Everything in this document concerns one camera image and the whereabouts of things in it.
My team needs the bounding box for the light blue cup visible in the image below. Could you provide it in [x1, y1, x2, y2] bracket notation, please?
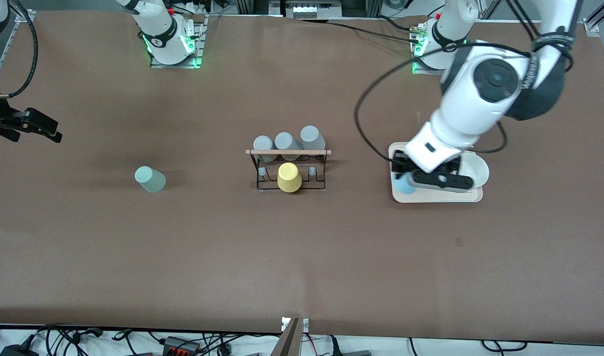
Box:
[397, 172, 417, 195]

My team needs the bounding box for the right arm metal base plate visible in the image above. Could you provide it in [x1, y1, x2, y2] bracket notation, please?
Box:
[150, 15, 204, 69]

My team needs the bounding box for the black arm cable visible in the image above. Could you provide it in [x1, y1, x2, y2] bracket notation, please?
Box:
[0, 0, 39, 99]
[354, 42, 509, 164]

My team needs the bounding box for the grey cup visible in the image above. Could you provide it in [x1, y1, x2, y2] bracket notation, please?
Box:
[274, 132, 302, 161]
[300, 125, 326, 151]
[253, 135, 278, 163]

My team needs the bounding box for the black power adapter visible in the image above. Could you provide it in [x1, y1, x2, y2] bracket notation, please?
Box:
[0, 344, 39, 356]

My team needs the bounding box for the white bowl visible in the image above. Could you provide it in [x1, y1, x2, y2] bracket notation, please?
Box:
[458, 152, 490, 188]

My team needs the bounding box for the black orange connector box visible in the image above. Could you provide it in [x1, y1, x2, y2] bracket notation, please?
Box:
[162, 336, 202, 356]

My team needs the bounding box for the grey power strip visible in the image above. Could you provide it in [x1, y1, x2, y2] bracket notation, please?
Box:
[284, 0, 343, 20]

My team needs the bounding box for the beige plastic tray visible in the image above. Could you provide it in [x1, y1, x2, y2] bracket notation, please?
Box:
[388, 142, 484, 204]

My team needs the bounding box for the yellow cup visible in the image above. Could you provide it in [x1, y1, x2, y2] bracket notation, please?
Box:
[277, 162, 303, 193]

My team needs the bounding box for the black wire rack wooden bar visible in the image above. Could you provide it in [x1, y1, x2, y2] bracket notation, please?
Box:
[246, 147, 332, 192]

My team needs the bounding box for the brown tapered post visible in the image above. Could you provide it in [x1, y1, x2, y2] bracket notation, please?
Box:
[271, 317, 302, 356]

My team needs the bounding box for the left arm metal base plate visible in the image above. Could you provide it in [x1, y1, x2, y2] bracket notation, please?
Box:
[412, 25, 465, 76]

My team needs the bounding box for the pale green cup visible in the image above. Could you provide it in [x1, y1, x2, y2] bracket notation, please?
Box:
[135, 166, 167, 193]

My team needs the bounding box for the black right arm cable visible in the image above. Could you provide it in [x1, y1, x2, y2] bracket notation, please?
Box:
[0, 0, 39, 99]

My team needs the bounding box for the black cable on table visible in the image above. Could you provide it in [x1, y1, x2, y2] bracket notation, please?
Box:
[292, 17, 421, 45]

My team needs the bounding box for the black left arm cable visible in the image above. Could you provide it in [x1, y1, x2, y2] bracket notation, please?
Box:
[354, 42, 509, 164]

